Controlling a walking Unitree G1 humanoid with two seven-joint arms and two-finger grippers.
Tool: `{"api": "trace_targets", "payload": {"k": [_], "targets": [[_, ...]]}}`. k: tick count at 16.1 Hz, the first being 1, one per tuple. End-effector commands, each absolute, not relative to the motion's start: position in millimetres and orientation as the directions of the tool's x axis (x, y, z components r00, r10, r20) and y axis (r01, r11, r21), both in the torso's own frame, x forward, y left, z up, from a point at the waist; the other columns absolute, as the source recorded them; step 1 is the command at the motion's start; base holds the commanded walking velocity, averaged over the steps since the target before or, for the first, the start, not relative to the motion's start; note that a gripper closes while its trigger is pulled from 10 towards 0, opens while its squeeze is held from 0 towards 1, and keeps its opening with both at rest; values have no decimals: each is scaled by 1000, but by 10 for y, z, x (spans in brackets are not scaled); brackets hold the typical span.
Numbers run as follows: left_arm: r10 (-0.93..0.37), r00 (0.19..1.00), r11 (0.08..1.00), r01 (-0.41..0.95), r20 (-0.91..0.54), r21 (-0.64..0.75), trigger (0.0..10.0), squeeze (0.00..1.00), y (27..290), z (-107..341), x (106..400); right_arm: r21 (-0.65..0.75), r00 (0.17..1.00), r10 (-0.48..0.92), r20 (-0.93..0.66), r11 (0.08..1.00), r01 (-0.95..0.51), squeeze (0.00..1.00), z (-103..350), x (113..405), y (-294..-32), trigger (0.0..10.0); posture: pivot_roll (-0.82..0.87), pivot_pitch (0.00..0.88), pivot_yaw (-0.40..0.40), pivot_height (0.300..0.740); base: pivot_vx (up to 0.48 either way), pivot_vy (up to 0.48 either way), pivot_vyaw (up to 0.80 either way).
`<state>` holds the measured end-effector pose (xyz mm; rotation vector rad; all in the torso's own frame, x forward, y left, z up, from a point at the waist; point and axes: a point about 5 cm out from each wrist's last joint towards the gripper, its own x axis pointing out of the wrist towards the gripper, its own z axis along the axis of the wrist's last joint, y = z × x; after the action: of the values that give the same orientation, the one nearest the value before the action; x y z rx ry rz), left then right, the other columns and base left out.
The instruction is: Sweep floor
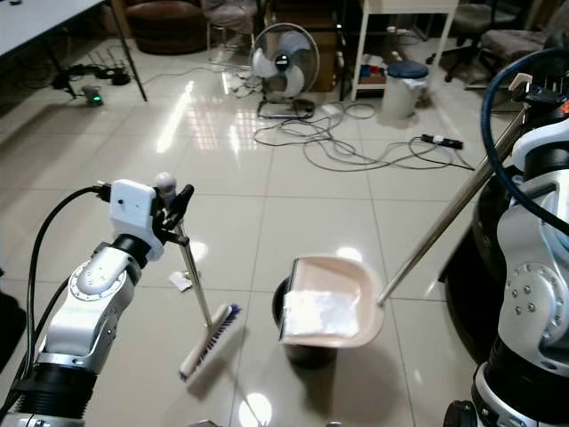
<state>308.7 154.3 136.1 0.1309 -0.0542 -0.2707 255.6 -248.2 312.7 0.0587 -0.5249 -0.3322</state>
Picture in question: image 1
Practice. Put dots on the black round bucket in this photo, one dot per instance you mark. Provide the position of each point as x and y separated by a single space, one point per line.
311 358

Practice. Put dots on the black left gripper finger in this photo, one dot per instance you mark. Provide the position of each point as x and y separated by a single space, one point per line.
162 206
185 201

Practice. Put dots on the metal chair with pink cushion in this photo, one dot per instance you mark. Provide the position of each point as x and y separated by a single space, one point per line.
227 13

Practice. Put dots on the black bag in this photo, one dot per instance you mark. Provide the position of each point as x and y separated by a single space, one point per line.
9 320

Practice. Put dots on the black power strip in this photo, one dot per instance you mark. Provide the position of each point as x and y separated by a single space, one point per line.
443 141

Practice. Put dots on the power adapter with green light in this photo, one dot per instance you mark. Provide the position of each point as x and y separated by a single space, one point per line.
94 95

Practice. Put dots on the white bin with blue lid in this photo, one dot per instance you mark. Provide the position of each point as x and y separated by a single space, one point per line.
403 93

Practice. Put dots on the white table with black legs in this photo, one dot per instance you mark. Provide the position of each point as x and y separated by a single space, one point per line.
36 22

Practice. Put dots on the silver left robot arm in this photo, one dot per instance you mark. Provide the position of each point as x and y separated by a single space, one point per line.
89 302

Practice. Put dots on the white side table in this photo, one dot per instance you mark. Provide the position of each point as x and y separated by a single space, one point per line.
409 4

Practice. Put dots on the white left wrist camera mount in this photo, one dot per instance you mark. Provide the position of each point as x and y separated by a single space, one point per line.
133 213

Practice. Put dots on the grey office chair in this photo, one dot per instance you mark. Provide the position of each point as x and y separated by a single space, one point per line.
511 43

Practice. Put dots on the brown armchair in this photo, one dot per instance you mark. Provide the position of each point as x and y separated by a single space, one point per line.
164 31

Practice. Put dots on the grey floor fan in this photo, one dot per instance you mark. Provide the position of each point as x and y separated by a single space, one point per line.
284 64

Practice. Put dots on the dark office chair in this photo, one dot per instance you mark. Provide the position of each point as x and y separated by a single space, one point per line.
471 16

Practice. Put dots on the small paper scrap with green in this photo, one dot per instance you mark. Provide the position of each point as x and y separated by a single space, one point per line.
180 281

